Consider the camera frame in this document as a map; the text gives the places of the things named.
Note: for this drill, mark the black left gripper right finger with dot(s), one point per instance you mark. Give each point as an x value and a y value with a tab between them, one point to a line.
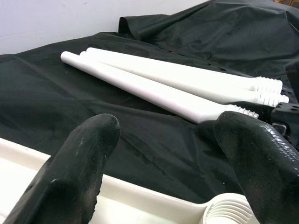
264	168

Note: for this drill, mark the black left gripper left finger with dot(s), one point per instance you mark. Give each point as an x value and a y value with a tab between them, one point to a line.
74	168

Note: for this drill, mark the white plastic table leg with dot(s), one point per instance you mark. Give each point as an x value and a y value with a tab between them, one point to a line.
268	98
140	84
187	70

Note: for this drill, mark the white plastic table top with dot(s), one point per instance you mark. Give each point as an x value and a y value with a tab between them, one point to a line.
140	198

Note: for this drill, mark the black cloth table cover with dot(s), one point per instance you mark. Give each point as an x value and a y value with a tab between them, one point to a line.
70	93

